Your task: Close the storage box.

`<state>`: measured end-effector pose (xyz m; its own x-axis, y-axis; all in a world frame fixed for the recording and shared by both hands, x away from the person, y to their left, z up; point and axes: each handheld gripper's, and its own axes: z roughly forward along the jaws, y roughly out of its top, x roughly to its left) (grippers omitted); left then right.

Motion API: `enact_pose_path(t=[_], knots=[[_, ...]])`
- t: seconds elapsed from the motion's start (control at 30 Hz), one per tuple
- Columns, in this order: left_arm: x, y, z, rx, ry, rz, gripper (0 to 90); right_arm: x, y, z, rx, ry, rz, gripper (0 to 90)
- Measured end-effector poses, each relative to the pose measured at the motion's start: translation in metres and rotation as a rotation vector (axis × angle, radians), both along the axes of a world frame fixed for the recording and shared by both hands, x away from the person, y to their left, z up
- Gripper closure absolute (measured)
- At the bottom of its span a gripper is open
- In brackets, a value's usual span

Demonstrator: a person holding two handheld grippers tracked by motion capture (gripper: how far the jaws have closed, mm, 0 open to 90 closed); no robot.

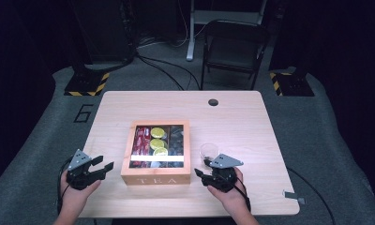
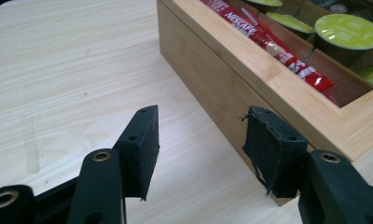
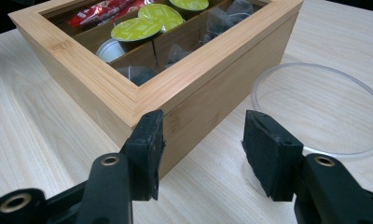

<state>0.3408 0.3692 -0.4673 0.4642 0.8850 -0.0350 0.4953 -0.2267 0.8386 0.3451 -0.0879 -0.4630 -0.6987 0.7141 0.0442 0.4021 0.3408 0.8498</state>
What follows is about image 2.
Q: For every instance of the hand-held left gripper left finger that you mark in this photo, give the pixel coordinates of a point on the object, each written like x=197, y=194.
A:
x=138, y=155

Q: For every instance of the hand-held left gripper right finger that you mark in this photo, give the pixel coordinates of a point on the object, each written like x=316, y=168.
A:
x=274, y=155

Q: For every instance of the wooden tea box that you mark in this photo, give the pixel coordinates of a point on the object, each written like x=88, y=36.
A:
x=212, y=77

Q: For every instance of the green coffee capsule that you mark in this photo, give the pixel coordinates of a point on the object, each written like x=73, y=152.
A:
x=348, y=32
x=265, y=3
x=369, y=76
x=290, y=23

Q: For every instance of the pile of red stick sachets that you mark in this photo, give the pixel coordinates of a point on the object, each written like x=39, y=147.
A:
x=253, y=28

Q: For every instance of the pile of dark coffee capsules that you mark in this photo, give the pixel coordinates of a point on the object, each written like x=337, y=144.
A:
x=337, y=6

